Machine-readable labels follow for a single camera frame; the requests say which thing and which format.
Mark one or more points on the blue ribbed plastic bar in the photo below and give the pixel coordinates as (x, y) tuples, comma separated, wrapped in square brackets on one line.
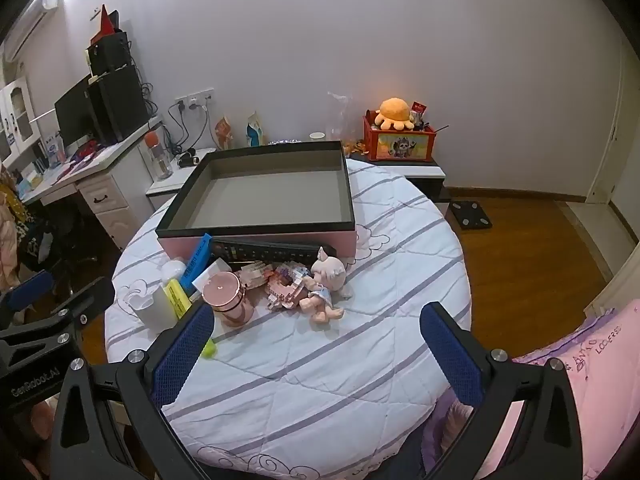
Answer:
[(197, 261)]

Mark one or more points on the red printed toy box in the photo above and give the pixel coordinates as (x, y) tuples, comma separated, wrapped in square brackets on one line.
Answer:
[(400, 146)]

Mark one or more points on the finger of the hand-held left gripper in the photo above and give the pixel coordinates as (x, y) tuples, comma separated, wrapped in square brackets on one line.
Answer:
[(30, 290), (87, 296)]

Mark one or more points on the clear plastic bag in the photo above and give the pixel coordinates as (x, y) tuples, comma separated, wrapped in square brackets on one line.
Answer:
[(342, 120)]

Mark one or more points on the hanging clothes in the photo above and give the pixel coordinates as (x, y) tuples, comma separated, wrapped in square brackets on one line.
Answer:
[(12, 230)]

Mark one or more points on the pink box with black rim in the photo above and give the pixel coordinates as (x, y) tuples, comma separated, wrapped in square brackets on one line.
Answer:
[(265, 200)]

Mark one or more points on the pink building block toy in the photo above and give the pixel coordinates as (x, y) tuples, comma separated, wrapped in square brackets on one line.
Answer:
[(252, 275), (287, 287)]

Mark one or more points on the white wall socket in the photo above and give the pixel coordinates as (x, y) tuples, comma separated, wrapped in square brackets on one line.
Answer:
[(195, 99)]

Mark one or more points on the red paper item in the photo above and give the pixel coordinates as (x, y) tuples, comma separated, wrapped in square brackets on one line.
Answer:
[(105, 22)]

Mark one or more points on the pink pig doll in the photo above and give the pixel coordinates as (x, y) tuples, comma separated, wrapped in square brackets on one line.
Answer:
[(327, 272)]

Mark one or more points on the small black headset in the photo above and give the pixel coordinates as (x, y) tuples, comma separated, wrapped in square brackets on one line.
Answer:
[(189, 159)]

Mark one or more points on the white air conditioner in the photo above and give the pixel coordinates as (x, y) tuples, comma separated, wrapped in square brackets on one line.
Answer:
[(35, 15)]

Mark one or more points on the white paper cup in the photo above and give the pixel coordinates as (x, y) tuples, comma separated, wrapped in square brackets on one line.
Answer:
[(317, 136)]

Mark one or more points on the orange octopus plush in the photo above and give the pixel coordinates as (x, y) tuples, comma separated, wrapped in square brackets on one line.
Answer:
[(395, 112)]

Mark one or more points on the black bathroom scale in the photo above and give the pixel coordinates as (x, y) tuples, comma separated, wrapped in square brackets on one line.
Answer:
[(469, 215)]

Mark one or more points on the black computer monitor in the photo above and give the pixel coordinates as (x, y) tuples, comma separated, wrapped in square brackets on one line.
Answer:
[(72, 110)]

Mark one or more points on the white earbud case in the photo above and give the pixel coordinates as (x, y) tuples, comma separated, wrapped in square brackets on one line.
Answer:
[(172, 270)]

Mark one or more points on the papers and books on desk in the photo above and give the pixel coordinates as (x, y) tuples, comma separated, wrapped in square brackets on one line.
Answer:
[(55, 170)]

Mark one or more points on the small black box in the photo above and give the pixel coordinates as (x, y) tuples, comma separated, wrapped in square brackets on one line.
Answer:
[(110, 52)]

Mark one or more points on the clear bottle with orange cap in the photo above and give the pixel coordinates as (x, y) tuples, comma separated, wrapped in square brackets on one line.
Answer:
[(159, 160)]

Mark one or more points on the black office chair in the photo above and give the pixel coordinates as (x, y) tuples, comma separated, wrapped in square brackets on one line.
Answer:
[(55, 245)]

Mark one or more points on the pink candle jar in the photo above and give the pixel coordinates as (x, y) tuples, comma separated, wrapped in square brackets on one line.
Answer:
[(225, 300)]

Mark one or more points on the white glass door cabinet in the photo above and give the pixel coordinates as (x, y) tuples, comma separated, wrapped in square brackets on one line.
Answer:
[(17, 115)]

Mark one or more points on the orange snack bag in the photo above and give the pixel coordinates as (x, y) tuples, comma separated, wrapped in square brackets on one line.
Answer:
[(225, 134)]

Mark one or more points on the blue and white snack bag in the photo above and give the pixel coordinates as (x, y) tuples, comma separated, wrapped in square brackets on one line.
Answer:
[(254, 130)]

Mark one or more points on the white door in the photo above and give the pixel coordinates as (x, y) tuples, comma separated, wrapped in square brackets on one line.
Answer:
[(617, 135)]

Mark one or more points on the white plastic holder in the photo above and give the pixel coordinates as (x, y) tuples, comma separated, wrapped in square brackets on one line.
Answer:
[(150, 307)]

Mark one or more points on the large black speaker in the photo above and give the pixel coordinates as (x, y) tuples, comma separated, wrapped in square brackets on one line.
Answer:
[(117, 105)]

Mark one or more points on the yellow highlighter pen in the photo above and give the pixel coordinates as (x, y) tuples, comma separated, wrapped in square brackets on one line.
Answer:
[(176, 297)]

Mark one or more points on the white nightstand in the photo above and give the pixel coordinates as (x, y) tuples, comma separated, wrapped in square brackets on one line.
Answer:
[(170, 185)]

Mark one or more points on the foil plate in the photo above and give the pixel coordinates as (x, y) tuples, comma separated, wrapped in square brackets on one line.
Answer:
[(284, 142)]

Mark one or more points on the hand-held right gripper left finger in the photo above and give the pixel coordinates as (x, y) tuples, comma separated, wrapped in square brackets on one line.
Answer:
[(182, 355)]

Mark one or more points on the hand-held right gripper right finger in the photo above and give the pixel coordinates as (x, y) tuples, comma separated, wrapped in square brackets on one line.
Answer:
[(450, 360)]

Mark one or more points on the white desk with drawers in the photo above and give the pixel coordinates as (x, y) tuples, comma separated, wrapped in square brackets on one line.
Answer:
[(105, 195)]

